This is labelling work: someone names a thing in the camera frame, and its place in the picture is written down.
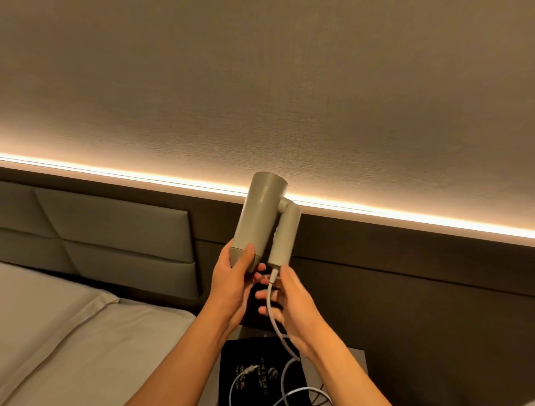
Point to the person's right thumb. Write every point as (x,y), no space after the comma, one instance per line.
(289,279)

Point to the grey padded headboard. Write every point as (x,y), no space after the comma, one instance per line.
(113,234)

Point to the warm light strip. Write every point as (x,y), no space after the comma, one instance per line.
(167,180)

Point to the white bed sheet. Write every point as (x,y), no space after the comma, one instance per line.
(104,355)

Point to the person's left forearm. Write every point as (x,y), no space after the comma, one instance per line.
(188,364)

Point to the person's left hand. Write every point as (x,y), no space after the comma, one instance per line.
(228,288)

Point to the grey-green folding hair dryer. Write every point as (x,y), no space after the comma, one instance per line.
(259,213)

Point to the person's right forearm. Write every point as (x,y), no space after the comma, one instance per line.
(342,376)

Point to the white pillow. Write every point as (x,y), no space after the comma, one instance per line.
(37,305)

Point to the person's right hand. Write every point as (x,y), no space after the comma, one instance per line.
(299,311)

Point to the grey nightstand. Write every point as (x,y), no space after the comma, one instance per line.
(355,368)

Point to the person's left thumb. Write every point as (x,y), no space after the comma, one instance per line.
(247,257)

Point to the black pouch with gold print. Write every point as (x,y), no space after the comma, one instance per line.
(263,368)

